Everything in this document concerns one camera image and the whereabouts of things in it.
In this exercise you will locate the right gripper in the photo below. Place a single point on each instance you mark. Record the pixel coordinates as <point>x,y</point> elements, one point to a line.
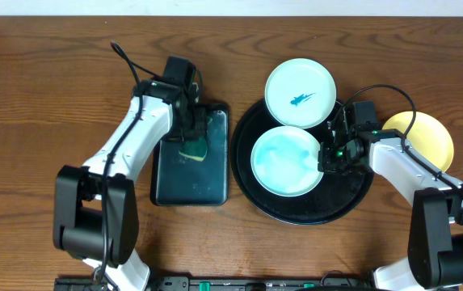
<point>326,163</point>

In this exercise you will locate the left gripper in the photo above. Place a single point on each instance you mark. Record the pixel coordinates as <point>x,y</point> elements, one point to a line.
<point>193,132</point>

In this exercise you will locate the green yellow scrub sponge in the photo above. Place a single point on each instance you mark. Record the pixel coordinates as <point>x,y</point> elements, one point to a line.
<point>194,149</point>

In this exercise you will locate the pale green plate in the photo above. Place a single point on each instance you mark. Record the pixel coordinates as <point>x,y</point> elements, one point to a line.
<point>300,92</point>
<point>284,160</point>

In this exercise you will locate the yellow plate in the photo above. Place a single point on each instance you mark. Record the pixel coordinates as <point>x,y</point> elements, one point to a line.
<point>432,140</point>

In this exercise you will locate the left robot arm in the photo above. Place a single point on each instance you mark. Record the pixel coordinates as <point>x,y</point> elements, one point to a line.
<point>95,208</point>

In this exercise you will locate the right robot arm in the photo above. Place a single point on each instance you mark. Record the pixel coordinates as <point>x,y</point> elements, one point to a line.
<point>435,246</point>

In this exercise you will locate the round black serving tray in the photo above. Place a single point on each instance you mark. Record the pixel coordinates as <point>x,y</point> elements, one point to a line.
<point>332,198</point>

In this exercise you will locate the black rectangular water tray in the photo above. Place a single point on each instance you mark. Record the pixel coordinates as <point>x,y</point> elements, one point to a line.
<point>178,180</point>

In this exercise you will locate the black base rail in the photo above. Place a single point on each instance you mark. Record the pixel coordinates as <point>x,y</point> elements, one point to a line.
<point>183,283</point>

